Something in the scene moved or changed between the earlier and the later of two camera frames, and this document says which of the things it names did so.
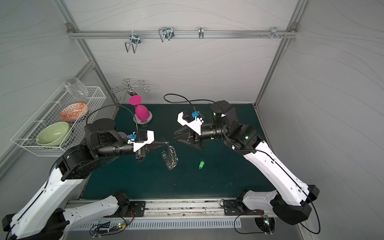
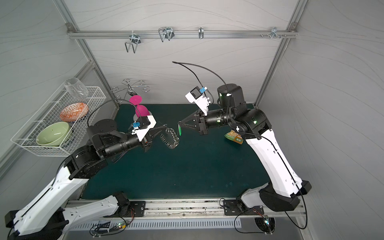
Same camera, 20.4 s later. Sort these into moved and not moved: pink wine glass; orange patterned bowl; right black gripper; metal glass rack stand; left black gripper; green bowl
Moved: right black gripper; left black gripper
Not moved: pink wine glass; orange patterned bowl; metal glass rack stand; green bowl
